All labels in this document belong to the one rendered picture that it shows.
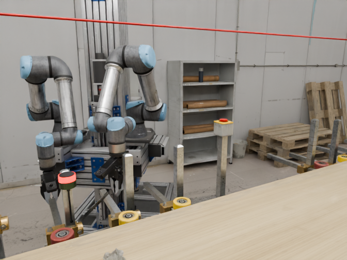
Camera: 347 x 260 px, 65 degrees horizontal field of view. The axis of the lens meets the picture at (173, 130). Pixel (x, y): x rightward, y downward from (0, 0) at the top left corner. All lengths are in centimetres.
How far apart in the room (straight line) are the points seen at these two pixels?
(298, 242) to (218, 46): 368
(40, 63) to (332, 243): 149
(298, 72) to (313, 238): 464
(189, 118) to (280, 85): 188
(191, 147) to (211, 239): 343
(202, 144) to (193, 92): 87
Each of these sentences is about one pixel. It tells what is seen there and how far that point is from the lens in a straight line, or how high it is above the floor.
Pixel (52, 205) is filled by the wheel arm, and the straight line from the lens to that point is 144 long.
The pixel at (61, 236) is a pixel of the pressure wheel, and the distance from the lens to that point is 112.
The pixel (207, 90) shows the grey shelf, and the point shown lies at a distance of 436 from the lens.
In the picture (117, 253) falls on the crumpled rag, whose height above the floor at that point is 91.
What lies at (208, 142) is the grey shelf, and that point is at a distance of 454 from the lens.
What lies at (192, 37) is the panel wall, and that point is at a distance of 423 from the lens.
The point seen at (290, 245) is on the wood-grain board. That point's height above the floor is 90.
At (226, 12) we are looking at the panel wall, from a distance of 458.
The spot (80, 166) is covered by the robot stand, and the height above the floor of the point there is 84.
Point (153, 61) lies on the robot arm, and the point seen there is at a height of 152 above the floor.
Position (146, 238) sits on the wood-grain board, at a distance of 104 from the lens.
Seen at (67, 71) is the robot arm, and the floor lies 146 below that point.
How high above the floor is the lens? 150
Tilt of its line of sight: 13 degrees down
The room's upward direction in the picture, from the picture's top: straight up
